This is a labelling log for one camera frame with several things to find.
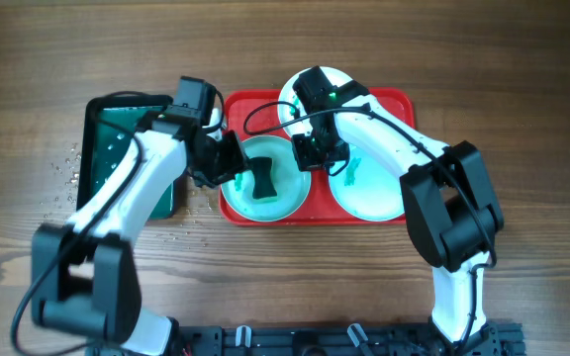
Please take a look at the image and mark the light blue plate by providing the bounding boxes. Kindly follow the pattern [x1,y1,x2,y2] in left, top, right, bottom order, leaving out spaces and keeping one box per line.
[221,135,312,223]
[329,144,404,222]

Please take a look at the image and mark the white plate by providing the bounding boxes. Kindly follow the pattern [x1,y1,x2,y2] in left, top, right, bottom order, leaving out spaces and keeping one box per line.
[277,66,351,136]

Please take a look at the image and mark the green yellow sponge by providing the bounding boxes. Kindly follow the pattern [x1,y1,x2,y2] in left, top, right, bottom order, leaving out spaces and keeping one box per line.
[249,156,277,200]

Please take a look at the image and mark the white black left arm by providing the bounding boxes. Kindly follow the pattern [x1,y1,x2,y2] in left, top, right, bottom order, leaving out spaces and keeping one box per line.
[20,111,248,355]

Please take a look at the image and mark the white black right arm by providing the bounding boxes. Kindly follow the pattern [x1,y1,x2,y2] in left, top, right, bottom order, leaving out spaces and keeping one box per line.
[293,77,504,355]

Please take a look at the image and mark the red plastic tray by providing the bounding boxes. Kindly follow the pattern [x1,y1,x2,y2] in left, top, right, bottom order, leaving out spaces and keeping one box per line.
[219,89,405,226]

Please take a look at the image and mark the black water tray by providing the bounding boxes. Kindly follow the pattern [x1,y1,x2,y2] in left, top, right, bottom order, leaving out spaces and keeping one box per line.
[76,95,172,210]

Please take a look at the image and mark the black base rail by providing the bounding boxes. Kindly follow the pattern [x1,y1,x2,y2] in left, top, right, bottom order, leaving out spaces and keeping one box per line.
[85,323,526,356]

